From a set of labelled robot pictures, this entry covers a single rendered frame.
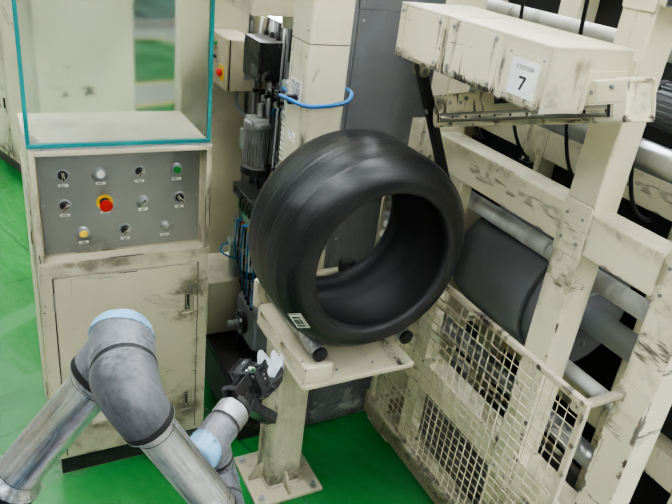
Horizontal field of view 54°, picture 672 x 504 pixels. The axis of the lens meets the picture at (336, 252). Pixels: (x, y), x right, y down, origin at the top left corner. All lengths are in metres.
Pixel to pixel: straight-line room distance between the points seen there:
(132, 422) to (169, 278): 1.25
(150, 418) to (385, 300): 1.04
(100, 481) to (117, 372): 1.62
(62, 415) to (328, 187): 0.76
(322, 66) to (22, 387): 2.02
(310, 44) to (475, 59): 0.46
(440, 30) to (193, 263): 1.16
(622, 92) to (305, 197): 0.73
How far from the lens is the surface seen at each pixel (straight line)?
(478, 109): 1.89
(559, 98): 1.56
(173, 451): 1.23
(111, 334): 1.23
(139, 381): 1.16
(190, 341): 2.54
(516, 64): 1.58
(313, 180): 1.62
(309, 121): 1.93
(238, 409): 1.47
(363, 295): 2.08
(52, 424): 1.35
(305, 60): 1.90
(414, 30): 1.91
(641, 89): 1.60
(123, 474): 2.78
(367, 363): 2.00
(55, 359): 2.46
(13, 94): 5.29
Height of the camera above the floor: 1.97
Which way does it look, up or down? 26 degrees down
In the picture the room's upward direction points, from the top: 7 degrees clockwise
